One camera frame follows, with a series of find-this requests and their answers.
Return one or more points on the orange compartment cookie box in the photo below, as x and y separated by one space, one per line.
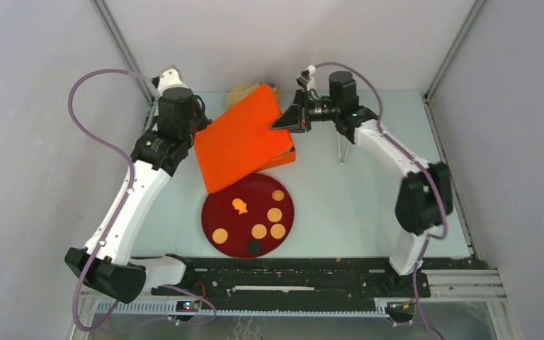
282 159

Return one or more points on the orange swirl cookie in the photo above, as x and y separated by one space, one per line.
278 195

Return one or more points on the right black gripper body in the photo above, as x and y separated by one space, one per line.
304 115

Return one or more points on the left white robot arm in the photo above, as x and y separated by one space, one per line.
105 263

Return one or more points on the dark red round plate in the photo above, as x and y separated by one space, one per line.
268 221

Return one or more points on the orange box lid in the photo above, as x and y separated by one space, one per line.
241 140

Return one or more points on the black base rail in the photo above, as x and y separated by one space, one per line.
300 284

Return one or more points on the metal serving tongs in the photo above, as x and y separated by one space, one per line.
343 145

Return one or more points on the beige cloth doll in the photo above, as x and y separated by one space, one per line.
240 91

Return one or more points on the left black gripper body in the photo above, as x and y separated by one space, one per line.
200 122

